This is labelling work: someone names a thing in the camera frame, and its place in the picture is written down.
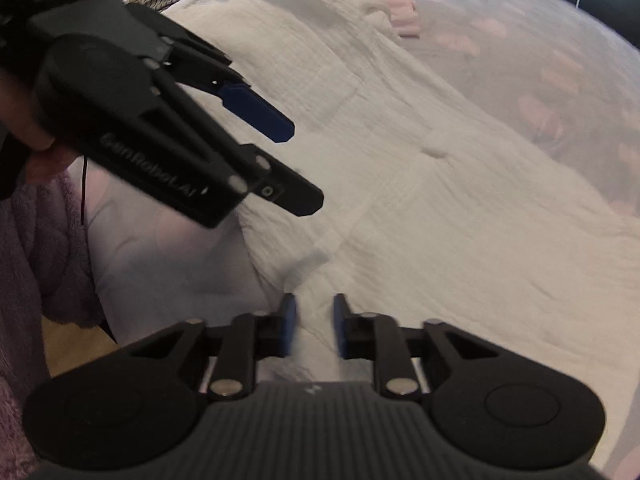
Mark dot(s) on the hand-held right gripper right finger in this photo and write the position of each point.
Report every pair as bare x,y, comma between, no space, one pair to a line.
341,327

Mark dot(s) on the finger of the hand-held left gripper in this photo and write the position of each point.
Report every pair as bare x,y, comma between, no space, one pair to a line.
255,110
290,192

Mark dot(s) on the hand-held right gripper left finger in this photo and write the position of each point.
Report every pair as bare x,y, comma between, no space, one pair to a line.
289,325

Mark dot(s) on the white crinkled garment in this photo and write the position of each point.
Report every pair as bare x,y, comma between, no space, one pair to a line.
400,210

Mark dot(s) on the person's left hand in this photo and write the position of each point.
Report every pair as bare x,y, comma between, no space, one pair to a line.
20,120

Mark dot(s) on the light pink garment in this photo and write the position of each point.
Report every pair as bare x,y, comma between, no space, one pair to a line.
402,15

